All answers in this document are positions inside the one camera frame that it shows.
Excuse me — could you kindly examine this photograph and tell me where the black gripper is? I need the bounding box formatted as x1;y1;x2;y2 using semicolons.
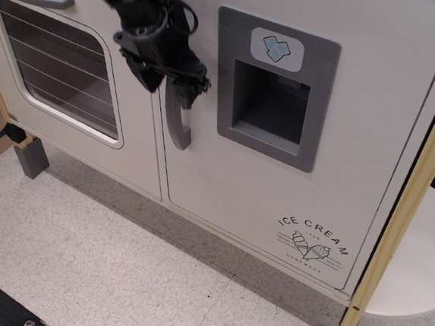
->
113;27;210;109

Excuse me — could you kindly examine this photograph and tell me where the grey fridge door handle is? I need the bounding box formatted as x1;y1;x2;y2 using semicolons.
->
165;79;191;150

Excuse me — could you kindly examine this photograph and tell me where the white toy fridge door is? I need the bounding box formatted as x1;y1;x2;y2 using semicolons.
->
165;0;435;297

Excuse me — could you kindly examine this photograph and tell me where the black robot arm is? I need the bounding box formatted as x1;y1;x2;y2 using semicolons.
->
104;0;210;109

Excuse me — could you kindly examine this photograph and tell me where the grey ice dispenser panel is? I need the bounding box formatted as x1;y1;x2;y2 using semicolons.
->
217;5;342;173

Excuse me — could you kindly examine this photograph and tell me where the white toy oven door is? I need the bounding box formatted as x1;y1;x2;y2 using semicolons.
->
0;0;162;199

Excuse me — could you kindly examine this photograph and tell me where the black clamp knob left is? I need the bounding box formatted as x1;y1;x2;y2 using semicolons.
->
0;122;27;144

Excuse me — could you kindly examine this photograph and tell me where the white round table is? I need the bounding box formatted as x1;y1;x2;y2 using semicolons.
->
364;188;435;319

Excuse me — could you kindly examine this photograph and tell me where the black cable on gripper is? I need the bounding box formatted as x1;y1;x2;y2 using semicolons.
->
171;0;202;36

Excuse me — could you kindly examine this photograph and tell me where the grey left post foot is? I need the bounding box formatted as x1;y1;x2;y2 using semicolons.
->
14;138;49;179

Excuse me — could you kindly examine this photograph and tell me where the light wooden corner post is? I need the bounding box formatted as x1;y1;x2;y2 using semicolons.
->
339;121;435;326

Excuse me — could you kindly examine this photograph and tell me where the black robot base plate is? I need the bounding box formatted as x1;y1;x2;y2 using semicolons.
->
0;289;50;326

